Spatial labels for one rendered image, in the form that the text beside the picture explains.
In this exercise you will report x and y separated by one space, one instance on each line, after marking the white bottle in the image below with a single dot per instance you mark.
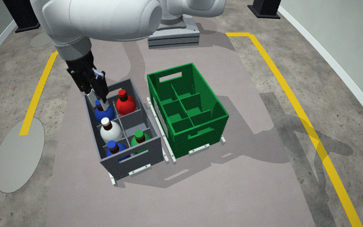
110 131

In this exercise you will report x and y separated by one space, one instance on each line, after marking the green plastic crate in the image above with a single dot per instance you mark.
189 112

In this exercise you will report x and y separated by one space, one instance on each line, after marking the grey divided crate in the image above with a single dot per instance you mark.
129 124

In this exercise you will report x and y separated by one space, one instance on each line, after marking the blue plastic bottle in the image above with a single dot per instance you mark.
100 113
115 147

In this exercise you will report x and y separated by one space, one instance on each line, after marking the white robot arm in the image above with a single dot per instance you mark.
71 23

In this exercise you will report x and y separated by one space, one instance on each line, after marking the red bottle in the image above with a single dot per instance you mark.
125 104

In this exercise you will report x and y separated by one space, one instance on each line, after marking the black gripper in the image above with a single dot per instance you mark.
86 77

